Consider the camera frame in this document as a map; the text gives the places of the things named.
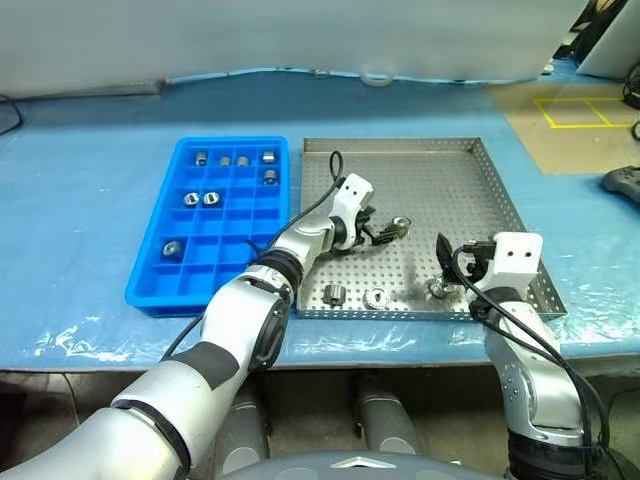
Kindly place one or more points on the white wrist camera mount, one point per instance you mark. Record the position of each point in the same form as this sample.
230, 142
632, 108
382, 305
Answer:
515, 257
350, 197

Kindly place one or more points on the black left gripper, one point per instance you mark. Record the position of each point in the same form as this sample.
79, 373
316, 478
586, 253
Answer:
365, 220

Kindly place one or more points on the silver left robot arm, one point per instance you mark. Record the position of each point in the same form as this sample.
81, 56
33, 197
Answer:
220, 340

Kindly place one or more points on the perforated steel tray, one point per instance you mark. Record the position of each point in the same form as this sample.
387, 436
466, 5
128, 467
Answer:
430, 185

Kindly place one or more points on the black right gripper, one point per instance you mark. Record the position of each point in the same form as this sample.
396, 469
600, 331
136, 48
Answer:
474, 260

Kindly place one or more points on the metal nut lower left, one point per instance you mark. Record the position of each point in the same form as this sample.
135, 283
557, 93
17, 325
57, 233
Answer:
334, 294

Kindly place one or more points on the white leaning board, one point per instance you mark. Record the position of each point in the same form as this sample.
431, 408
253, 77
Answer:
607, 42

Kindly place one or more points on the grey robot torso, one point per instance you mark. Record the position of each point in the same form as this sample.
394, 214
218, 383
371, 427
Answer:
350, 466

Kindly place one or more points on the metal nut lower middle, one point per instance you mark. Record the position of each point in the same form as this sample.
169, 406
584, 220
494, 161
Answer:
376, 298

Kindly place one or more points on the black game controller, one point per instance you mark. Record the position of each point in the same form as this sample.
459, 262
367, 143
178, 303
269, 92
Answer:
624, 183

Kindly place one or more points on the brown cardboard sheet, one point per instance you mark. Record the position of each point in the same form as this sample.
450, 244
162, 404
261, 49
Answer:
560, 142

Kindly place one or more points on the metal nut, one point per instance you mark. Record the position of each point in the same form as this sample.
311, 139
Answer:
334, 294
376, 298

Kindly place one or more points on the blue compartment plastic tray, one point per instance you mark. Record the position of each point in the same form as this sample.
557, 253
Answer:
200, 265

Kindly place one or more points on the blue plastic table cover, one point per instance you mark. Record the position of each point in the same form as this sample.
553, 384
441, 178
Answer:
80, 210

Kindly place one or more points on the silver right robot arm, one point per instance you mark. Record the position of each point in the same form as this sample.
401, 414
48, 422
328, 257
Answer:
530, 380

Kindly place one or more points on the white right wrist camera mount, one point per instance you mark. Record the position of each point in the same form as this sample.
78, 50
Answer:
515, 257

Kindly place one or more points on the grey robot leg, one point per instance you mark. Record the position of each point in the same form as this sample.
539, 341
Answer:
387, 417
245, 437

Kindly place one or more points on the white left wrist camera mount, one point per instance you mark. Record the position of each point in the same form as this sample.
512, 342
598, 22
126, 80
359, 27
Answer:
350, 197

